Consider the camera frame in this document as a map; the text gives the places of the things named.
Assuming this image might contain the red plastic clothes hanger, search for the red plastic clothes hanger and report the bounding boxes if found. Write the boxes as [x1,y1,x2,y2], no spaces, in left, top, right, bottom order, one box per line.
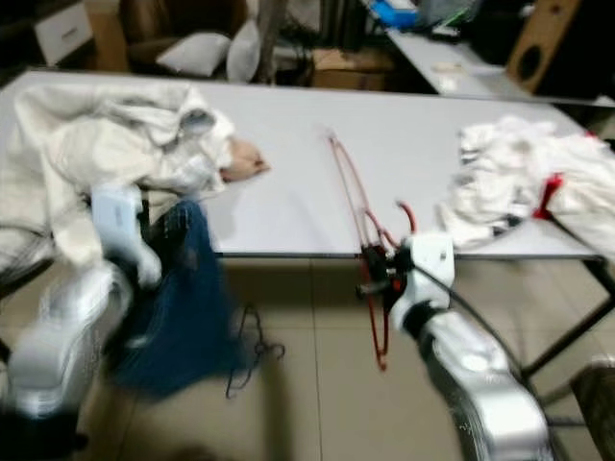
[535,171,566,220]
[327,130,416,374]

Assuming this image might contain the dark purple wire hanger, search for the dark purple wire hanger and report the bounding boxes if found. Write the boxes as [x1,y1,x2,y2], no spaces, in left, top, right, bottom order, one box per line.
[226,305,287,400]

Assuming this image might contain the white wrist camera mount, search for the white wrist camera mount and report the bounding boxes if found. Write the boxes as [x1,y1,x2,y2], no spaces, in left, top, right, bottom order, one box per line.
[394,230,457,337]
[91,184,162,289]

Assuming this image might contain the white pillow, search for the white pillow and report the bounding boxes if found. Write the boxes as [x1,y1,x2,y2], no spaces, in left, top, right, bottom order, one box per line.
[157,32,232,78]
[227,19,262,83]

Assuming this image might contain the wooden speaker box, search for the wooden speaker box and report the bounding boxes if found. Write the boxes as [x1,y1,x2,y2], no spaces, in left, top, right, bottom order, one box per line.
[504,0,582,94]

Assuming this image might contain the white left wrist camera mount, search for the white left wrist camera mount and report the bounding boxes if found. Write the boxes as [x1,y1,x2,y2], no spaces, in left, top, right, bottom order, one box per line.
[91,184,162,289]

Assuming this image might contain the blue denim jeans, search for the blue denim jeans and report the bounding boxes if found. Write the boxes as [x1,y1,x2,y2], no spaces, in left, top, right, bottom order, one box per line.
[111,200,251,400]

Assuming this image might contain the white printed shirt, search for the white printed shirt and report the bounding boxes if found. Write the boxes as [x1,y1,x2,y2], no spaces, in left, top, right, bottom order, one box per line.
[437,115,615,255]

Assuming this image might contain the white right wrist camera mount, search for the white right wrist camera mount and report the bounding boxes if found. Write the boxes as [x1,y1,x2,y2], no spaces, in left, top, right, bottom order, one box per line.
[394,230,457,337]

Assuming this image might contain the cardboard box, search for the cardboard box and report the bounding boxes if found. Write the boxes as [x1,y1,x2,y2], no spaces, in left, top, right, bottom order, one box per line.
[309,48,395,90]

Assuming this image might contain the cream jacket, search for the cream jacket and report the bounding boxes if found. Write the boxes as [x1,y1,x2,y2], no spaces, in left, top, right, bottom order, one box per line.
[0,82,270,279]

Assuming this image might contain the blue box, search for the blue box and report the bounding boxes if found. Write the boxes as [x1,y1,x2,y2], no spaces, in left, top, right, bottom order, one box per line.
[370,0,419,30]

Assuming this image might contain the brown armchair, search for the brown armchair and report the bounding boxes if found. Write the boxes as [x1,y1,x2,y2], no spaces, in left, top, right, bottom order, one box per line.
[120,0,256,73]

